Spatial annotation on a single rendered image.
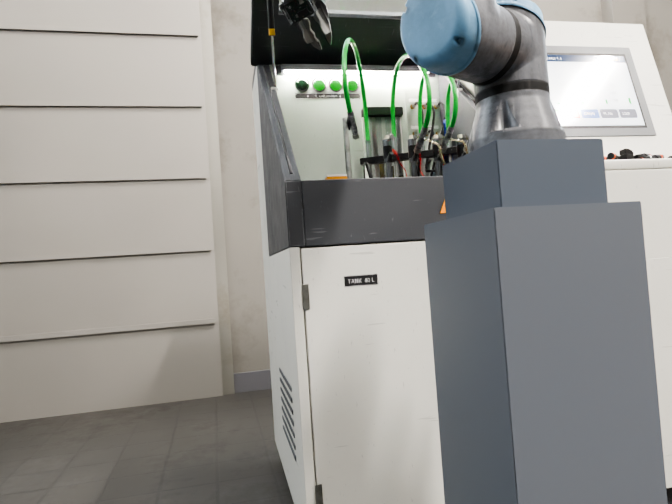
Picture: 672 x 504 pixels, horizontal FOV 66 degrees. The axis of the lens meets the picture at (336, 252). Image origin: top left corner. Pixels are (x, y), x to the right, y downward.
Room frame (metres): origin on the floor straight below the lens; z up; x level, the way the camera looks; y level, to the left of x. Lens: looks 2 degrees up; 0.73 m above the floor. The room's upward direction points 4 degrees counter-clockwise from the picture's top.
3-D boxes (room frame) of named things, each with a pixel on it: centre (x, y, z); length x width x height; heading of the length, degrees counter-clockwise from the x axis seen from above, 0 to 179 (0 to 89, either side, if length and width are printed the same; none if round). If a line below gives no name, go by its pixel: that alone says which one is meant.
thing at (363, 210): (1.32, -0.23, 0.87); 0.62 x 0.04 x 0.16; 102
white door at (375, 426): (1.30, -0.23, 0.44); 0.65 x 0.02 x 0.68; 102
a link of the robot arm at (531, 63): (0.83, -0.30, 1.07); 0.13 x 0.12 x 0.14; 131
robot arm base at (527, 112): (0.84, -0.30, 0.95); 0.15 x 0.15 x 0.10
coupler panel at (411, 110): (1.86, -0.36, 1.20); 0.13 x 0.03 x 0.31; 102
